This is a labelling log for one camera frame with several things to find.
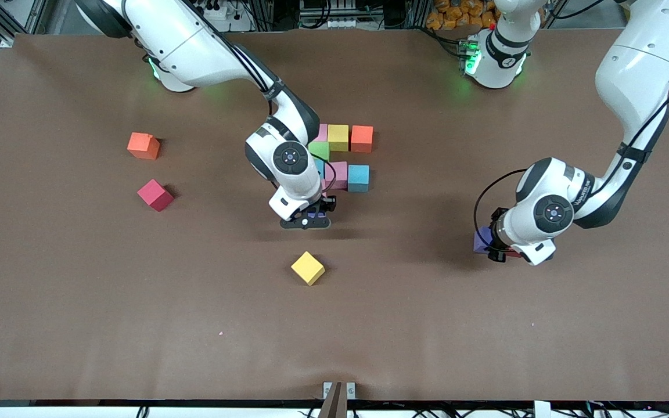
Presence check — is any yellow foam cube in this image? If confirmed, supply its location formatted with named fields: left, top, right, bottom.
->
left=327, top=124, right=350, bottom=153
left=290, top=251, right=326, bottom=287

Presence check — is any orange foam cube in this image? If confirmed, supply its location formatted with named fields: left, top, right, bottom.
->
left=127, top=132, right=161, bottom=161
left=350, top=125, right=375, bottom=154

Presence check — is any brown table cover mat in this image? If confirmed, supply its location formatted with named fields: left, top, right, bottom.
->
left=0, top=28, right=669, bottom=402

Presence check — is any slim white power strip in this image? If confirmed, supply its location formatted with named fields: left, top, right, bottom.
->
left=300, top=16, right=359, bottom=30

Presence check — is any bag of orange snacks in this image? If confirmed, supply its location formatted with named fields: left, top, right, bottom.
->
left=426, top=0, right=499, bottom=31

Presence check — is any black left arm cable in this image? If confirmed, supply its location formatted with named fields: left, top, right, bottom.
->
left=473, top=168, right=530, bottom=233

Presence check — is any table edge clamp bracket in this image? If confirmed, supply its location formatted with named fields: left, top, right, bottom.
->
left=323, top=381, right=356, bottom=418

